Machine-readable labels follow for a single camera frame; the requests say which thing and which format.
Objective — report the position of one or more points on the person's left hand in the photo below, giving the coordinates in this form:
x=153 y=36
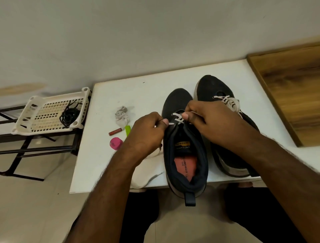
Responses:
x=145 y=135

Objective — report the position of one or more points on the person's right hand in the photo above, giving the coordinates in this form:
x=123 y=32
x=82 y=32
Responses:
x=220 y=122

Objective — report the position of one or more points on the grey shoelace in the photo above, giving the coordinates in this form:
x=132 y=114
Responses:
x=231 y=102

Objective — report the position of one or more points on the dark sneaker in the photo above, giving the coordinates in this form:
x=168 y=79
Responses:
x=186 y=167
x=212 y=87

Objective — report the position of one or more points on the grey shoelaces bundle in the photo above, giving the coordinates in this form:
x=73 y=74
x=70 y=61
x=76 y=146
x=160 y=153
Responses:
x=145 y=173

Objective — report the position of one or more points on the black shoelace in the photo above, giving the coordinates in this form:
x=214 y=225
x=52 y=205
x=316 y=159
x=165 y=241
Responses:
x=75 y=106
x=69 y=116

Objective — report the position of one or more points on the person's right forearm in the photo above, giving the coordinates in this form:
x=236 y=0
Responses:
x=287 y=188

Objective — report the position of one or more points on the person's left forearm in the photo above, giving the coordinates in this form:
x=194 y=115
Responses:
x=102 y=203

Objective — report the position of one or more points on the green marker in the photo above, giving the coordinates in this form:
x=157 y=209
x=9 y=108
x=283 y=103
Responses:
x=128 y=130

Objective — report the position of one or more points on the small red stick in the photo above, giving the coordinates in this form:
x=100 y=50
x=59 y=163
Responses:
x=115 y=131

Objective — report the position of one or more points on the crumpled white paper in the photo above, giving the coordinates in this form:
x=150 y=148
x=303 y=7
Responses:
x=121 y=116

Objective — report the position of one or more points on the pink capped white bottle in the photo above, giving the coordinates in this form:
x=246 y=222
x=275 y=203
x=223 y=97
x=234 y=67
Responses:
x=116 y=143

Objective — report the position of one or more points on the wooden board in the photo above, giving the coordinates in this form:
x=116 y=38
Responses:
x=292 y=90

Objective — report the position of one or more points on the white perforated plastic tray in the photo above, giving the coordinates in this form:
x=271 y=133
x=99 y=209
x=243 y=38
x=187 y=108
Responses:
x=42 y=112

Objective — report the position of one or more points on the black metal rack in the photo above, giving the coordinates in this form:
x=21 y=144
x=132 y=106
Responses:
x=30 y=145

